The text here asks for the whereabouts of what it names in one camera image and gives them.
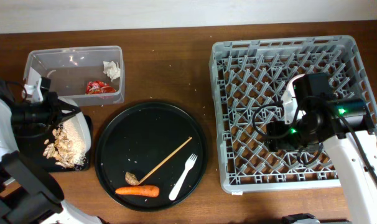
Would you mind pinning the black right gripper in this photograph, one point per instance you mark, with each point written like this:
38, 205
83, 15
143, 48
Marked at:
275, 135

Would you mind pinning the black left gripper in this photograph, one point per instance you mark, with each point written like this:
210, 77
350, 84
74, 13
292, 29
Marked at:
58, 112

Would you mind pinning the grey plate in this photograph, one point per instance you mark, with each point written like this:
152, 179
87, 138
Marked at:
83, 128

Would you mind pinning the red snack wrapper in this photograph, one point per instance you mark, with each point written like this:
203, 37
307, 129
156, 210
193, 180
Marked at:
98, 87

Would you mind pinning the white tissue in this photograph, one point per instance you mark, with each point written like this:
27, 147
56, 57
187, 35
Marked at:
112, 70

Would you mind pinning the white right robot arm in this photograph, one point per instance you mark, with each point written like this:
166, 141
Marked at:
345, 131

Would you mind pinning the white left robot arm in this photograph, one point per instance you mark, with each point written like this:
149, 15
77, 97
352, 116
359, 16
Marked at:
29, 194

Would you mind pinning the clear plastic waste bin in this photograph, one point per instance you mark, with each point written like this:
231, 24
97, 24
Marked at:
70, 69

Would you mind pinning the grey dishwasher rack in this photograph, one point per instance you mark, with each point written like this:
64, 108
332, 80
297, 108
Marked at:
248, 78

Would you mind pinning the pile of white rice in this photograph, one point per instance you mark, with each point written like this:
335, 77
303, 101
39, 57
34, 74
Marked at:
73, 145

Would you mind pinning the black rectangular tray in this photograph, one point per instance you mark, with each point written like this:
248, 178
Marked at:
30, 141

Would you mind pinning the peanut shell scraps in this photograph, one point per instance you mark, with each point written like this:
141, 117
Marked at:
60, 149

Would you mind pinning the wooden chopstick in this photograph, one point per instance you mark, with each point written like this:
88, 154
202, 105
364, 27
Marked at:
164, 160

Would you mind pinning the white plastic fork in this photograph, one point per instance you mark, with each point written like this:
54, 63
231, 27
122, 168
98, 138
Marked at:
177, 187

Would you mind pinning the walnut shell piece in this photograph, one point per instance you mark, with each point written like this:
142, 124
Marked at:
131, 179

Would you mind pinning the round black serving tray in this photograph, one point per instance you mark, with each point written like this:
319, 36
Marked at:
137, 140

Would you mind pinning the orange carrot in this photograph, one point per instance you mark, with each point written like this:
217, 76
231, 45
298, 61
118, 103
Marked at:
145, 191

